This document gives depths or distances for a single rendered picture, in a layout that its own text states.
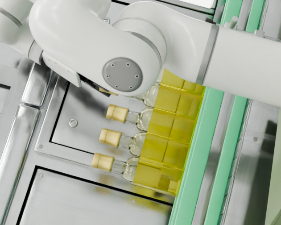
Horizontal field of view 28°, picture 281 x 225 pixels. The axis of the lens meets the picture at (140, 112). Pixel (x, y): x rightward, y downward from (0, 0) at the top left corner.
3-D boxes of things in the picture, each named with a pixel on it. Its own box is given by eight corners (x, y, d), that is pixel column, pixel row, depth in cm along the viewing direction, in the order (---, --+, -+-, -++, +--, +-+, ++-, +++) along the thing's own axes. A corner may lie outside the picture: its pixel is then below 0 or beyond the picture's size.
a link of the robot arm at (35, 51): (32, 65, 133) (42, 71, 133) (26, 52, 125) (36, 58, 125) (50, 40, 135) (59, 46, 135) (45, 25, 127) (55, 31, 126)
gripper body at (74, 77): (39, 69, 133) (78, 93, 132) (32, 53, 123) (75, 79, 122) (56, 44, 135) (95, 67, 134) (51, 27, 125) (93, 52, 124)
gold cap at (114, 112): (129, 110, 128) (110, 105, 128) (129, 106, 124) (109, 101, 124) (124, 125, 127) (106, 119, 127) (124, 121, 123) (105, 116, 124)
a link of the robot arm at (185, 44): (222, 12, 88) (124, -15, 89) (212, 53, 77) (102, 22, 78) (206, 63, 94) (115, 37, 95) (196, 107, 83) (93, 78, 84)
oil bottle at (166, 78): (241, 89, 131) (153, 65, 132) (246, 81, 126) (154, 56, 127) (235, 111, 130) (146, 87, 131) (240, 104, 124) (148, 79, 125)
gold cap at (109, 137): (122, 129, 124) (103, 123, 124) (118, 141, 122) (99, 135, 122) (120, 139, 127) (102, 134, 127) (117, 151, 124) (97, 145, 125)
